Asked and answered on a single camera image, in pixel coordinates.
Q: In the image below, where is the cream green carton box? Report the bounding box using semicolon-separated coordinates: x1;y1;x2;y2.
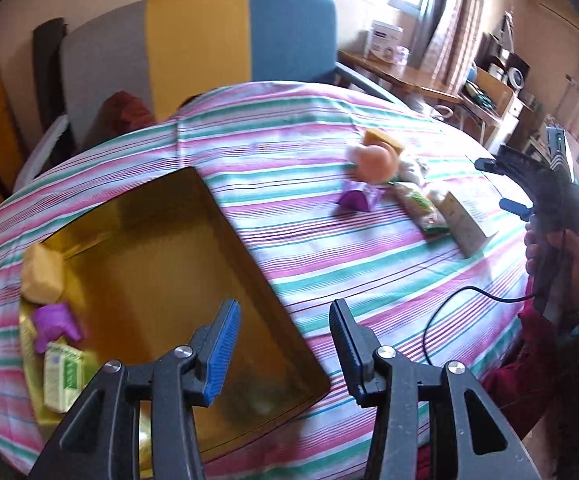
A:
438;191;498;257

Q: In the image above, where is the orange round bottle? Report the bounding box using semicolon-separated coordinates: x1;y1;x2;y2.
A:
346;144;400;185

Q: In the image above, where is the striped bed sheet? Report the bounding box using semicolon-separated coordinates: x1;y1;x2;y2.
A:
0;82;527;479

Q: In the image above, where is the yellow sponge on bed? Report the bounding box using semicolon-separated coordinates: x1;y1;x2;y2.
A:
362;128;405;155

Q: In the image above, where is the grey yellow blue armchair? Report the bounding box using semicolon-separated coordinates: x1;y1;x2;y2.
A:
31;0;396;151

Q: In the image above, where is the white product box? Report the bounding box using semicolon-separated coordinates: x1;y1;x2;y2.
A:
365;21;403;64

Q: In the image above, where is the wooden side table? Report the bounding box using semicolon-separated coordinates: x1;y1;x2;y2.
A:
338;50;462;104

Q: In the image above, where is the Weidan rice snack packet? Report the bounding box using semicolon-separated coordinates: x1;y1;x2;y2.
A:
393;182;449;234

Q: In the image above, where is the person's right hand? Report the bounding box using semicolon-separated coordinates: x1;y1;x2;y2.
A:
523;222;579;313

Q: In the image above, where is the striped window curtain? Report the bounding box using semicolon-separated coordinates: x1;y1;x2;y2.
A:
421;0;486;94

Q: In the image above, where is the wooden shelf unit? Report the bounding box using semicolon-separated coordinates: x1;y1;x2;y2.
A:
460;67;524;154

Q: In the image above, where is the green white carton in box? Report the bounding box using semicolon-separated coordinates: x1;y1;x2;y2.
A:
43;342;84;414

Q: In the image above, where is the gold storage box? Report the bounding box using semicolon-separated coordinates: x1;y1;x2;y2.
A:
20;168;329;478

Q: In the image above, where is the purple snack packet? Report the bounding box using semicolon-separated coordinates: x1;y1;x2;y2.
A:
337;181;384;212
30;301;84;354

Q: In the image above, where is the purple snack packet in box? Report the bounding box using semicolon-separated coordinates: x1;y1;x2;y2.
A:
30;301;84;354

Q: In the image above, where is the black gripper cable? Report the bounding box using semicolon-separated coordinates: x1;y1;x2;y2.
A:
421;285;538;366

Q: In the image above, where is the yellow sponge in box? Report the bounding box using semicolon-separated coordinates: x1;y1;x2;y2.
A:
20;243;64;304

